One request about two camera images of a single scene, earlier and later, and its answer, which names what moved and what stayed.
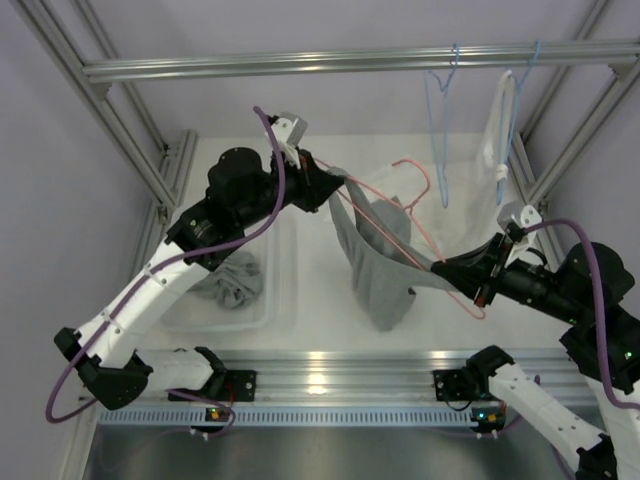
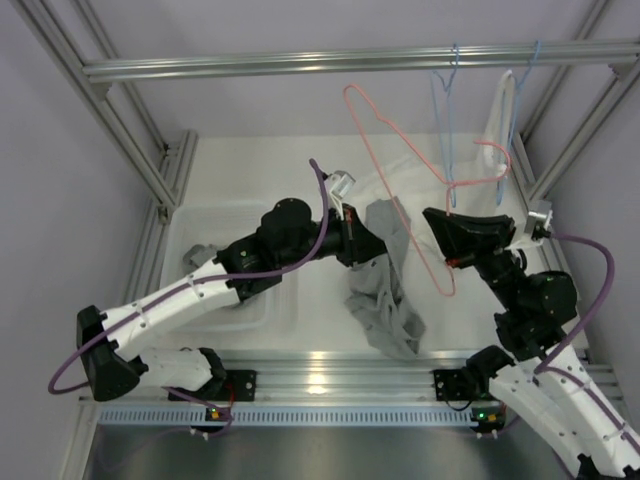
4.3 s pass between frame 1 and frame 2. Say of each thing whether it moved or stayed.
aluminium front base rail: stayed
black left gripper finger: moved
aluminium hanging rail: stayed
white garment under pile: stayed
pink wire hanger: moved
